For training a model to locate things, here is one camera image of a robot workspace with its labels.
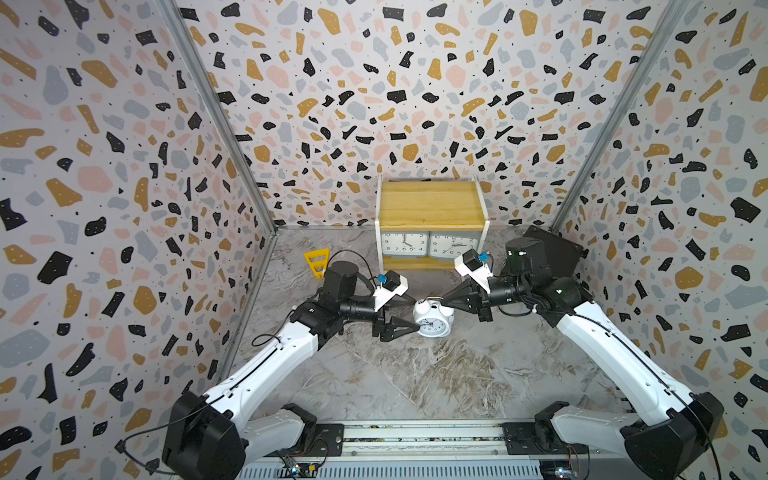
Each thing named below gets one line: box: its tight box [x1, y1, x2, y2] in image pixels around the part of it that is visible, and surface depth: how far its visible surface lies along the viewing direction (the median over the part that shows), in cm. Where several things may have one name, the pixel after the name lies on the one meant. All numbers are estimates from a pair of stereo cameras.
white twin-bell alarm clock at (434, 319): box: [413, 296, 455, 338], surface depth 67 cm
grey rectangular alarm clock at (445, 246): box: [428, 231, 481, 261], surface depth 89 cm
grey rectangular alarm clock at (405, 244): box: [381, 231, 430, 259], surface depth 91 cm
